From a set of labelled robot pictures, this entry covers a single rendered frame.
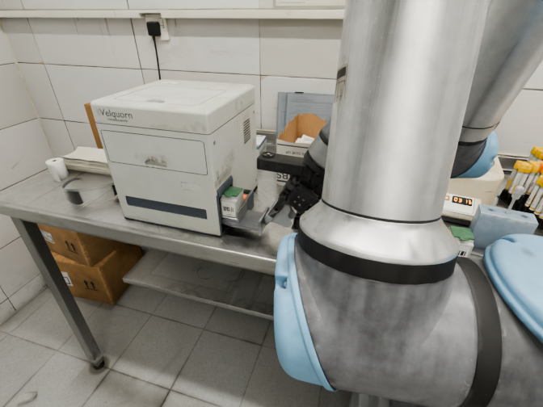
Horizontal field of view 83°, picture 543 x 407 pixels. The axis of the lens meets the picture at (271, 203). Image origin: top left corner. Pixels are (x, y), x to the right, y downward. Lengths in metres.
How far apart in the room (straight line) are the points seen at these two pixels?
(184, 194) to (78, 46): 1.08
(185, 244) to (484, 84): 0.62
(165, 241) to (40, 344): 1.24
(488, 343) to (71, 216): 0.91
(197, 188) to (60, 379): 1.25
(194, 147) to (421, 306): 0.53
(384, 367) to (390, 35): 0.20
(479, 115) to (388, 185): 0.25
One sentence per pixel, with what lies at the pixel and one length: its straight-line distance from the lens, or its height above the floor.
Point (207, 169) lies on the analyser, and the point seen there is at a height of 1.05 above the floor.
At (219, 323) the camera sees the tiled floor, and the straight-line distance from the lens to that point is 1.68.
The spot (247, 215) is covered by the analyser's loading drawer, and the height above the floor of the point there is 0.91.
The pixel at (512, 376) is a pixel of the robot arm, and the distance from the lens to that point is 0.26.
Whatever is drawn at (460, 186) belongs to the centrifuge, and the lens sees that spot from 0.91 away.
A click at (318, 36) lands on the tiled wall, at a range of 1.17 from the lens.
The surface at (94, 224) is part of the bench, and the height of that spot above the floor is 0.87.
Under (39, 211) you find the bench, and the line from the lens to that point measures 1.04.
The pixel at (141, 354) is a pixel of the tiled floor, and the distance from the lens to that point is 1.68.
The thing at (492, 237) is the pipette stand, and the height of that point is 0.92.
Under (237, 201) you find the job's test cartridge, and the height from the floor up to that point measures 0.97.
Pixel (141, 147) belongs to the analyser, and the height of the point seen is 1.09.
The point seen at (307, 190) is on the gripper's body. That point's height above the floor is 1.03.
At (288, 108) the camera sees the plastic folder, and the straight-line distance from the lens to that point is 1.20.
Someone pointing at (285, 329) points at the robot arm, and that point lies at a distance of 0.23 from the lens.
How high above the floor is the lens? 1.33
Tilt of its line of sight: 32 degrees down
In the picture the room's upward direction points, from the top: straight up
